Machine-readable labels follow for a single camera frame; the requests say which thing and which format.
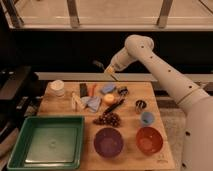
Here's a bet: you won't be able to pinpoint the black fork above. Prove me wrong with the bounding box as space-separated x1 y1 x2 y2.
92 59 119 82

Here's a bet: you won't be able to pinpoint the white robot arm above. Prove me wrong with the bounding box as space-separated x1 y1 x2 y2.
105 35 213 171

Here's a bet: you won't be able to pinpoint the small blue cup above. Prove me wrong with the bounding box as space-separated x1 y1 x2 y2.
140 112 154 127

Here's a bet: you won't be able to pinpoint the blue sponge block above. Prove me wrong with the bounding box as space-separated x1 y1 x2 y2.
100 83 116 94

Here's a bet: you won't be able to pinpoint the orange carrot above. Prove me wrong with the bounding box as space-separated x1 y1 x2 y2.
88 84 97 97

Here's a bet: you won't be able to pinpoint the dark small container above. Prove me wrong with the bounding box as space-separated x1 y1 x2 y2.
117 86 129 97

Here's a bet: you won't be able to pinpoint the orange round fruit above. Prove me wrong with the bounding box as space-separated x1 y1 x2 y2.
103 94 115 106

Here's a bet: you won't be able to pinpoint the black rectangular block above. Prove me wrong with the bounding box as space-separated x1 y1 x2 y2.
79 83 88 97

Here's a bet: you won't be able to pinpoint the blue cloth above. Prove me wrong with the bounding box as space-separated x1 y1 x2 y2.
81 96 101 113

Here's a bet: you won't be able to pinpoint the beige wooden pieces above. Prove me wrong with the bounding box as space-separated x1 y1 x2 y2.
71 92 86 110

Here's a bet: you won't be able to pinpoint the bunch of dark grapes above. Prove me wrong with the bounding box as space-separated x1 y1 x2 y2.
93 112 121 127

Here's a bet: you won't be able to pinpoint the wooden cutting board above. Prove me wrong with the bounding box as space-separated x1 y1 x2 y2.
38 82 175 171

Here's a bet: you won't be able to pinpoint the purple bowl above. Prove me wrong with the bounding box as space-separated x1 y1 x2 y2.
93 127 124 158

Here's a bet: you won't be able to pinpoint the red bowl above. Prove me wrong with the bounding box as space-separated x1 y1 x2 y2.
136 127 163 156

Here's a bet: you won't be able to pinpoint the green plastic tray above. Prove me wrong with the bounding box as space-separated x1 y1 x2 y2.
7 116 84 171

